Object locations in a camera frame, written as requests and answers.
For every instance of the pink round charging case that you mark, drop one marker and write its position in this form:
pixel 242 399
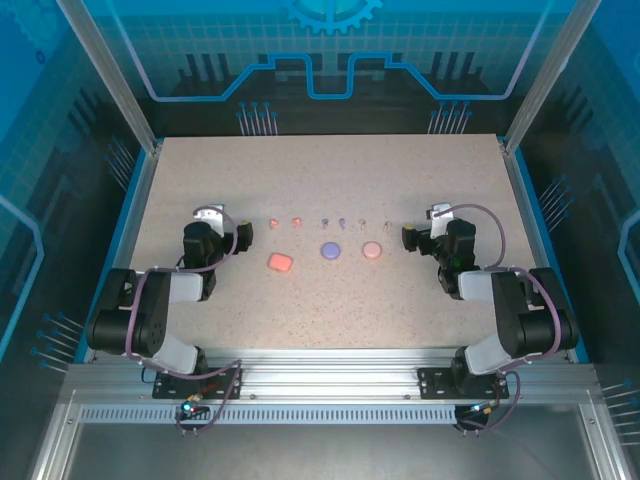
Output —
pixel 372 250

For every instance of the coral rectangular charging case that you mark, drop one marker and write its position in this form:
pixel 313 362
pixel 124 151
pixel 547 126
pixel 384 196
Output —
pixel 280 262

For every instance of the purple round charging case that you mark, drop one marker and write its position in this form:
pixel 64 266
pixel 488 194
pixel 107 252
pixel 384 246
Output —
pixel 330 250

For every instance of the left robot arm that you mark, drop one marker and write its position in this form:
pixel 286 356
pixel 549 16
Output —
pixel 150 320

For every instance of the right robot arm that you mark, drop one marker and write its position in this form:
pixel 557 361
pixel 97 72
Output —
pixel 510 310

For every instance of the blue side trim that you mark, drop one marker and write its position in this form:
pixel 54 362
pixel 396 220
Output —
pixel 130 200
pixel 533 200

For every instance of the small connector with LED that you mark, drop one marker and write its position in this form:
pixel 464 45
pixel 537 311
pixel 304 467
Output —
pixel 190 407
pixel 484 408

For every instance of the grey metal shelf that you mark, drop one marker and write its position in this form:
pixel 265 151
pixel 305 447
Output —
pixel 325 450

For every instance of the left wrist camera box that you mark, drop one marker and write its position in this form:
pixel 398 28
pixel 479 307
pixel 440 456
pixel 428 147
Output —
pixel 210 212

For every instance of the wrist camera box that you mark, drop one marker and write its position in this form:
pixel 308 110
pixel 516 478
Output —
pixel 210 212
pixel 440 210

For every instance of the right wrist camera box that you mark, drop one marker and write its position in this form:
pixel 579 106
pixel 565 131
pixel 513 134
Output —
pixel 440 210

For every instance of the aluminium side rail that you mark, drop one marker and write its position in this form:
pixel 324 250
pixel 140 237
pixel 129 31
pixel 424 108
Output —
pixel 142 200
pixel 522 200

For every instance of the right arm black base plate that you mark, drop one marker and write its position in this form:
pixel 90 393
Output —
pixel 435 385

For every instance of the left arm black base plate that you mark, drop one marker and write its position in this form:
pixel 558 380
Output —
pixel 220 385

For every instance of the aluminium mounting rail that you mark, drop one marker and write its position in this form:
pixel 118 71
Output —
pixel 330 370

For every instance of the aluminium frame post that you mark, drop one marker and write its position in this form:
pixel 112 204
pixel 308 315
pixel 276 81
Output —
pixel 545 75
pixel 115 75

